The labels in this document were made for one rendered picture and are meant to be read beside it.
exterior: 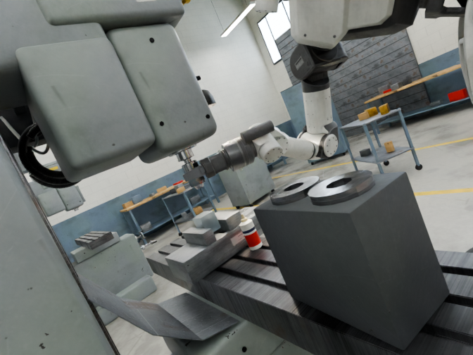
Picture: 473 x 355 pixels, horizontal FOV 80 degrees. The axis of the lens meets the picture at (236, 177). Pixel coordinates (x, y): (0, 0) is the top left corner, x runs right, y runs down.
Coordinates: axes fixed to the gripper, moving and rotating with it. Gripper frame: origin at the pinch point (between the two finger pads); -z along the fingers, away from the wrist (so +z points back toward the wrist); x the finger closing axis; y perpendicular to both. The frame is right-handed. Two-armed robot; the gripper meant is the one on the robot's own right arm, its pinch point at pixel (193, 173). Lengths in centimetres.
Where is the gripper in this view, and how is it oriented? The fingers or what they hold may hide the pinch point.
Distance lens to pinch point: 82.9
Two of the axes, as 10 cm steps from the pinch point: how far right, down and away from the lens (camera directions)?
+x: 1.8, 0.5, -9.8
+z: 9.0, -4.2, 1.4
